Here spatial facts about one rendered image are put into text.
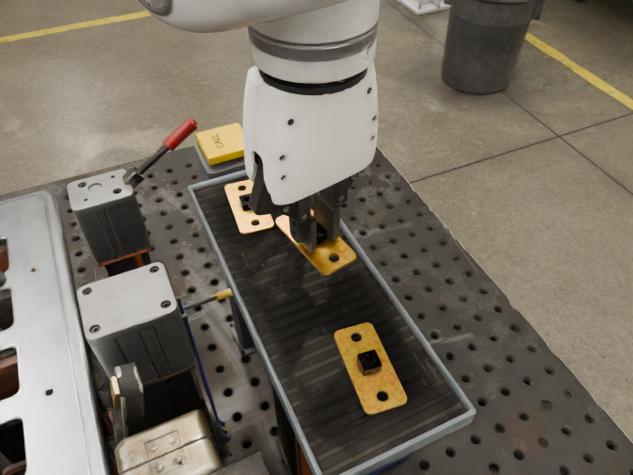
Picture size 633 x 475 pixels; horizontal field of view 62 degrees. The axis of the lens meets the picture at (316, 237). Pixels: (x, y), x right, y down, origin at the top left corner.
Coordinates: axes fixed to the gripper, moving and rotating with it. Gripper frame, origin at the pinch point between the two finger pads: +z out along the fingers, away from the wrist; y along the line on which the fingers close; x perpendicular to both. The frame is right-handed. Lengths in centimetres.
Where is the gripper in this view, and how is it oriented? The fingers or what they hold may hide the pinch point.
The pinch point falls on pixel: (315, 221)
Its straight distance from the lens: 47.2
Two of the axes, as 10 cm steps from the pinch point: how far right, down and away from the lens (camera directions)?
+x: 5.8, 5.9, -5.6
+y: -8.2, 4.2, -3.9
